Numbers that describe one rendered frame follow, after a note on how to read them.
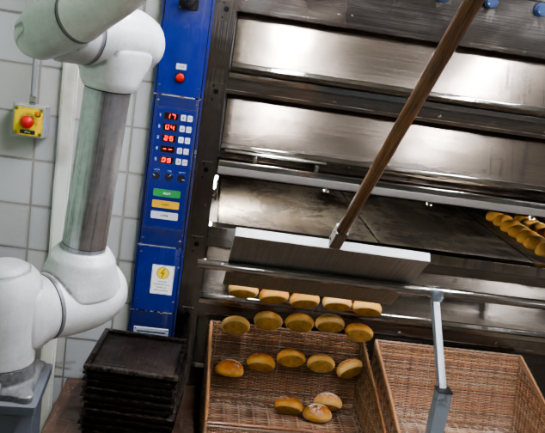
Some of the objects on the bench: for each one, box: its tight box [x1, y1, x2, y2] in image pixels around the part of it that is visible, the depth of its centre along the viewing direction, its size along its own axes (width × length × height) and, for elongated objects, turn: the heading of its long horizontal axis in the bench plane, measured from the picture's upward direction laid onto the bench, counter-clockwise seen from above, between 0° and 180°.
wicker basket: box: [371, 339, 545, 433], centre depth 234 cm, size 49×56×28 cm
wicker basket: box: [199, 320, 388, 433], centre depth 229 cm, size 49×56×28 cm
